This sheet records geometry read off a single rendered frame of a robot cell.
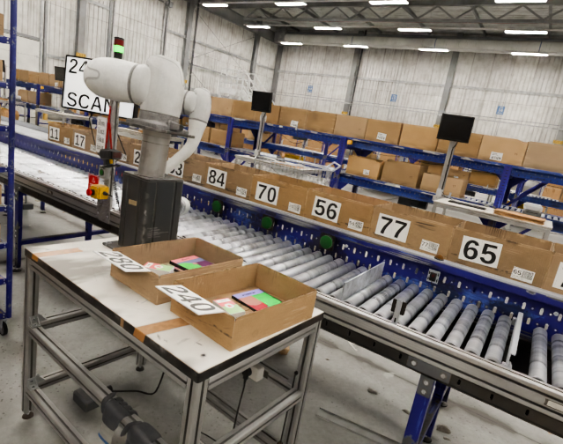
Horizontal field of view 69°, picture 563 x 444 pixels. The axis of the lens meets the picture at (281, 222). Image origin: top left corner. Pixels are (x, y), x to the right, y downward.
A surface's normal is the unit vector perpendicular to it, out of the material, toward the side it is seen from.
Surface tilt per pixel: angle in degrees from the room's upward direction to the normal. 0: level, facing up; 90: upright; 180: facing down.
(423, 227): 90
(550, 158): 90
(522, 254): 90
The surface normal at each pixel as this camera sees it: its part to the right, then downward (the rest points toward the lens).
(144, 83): -0.14, 0.11
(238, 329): 0.74, 0.27
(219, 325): -0.63, 0.08
